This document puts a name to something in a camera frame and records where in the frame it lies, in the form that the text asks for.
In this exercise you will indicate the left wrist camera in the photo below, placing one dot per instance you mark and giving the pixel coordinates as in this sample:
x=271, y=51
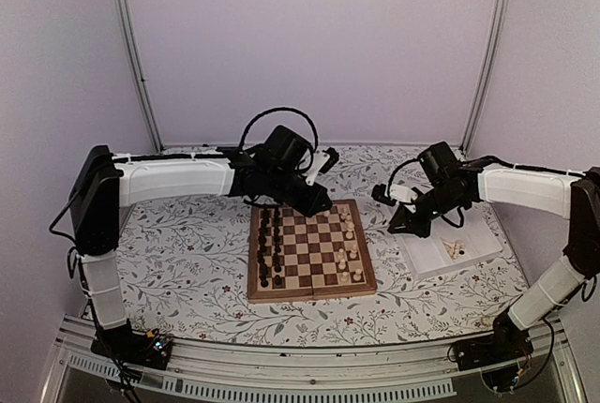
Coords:
x=322, y=162

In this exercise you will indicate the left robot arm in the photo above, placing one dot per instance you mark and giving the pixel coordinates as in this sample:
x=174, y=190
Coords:
x=284, y=168

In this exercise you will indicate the front aluminium rail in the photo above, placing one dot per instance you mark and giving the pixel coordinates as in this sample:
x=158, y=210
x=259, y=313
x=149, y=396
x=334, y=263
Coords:
x=205, y=371

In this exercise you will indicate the floral patterned table mat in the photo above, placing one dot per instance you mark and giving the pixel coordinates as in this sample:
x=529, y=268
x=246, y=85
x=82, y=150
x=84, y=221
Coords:
x=213, y=268

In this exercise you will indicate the aluminium frame post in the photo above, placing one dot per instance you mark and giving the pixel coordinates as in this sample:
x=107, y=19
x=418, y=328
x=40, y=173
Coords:
x=135, y=65
x=485, y=74

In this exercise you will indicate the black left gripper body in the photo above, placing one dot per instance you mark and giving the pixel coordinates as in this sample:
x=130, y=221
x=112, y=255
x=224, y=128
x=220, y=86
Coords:
x=283, y=193

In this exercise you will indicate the right aluminium frame post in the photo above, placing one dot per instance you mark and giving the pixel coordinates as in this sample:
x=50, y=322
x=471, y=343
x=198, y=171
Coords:
x=485, y=74

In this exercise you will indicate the left aluminium frame post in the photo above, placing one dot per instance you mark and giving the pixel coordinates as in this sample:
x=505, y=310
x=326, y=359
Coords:
x=135, y=65

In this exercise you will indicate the row of dark chess pieces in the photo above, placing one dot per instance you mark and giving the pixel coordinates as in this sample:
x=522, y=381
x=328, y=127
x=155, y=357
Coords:
x=269, y=249

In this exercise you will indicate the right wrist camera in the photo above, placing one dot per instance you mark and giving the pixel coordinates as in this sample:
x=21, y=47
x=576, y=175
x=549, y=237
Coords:
x=395, y=194

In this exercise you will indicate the wooden chess board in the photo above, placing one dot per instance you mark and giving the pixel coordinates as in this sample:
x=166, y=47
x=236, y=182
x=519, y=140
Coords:
x=314, y=253

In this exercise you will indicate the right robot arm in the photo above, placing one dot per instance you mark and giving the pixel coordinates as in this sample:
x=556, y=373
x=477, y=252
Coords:
x=538, y=238

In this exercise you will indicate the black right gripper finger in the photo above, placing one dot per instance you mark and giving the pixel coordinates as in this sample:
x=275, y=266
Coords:
x=401, y=221
x=417, y=231

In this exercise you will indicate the white three-compartment plastic tray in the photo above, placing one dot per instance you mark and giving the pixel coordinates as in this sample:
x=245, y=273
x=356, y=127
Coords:
x=426, y=257

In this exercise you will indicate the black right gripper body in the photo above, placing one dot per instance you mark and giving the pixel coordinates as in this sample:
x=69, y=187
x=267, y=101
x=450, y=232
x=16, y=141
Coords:
x=442, y=201

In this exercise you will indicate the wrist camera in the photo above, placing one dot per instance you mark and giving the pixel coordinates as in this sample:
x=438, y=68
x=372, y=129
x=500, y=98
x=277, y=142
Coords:
x=322, y=162
x=395, y=194

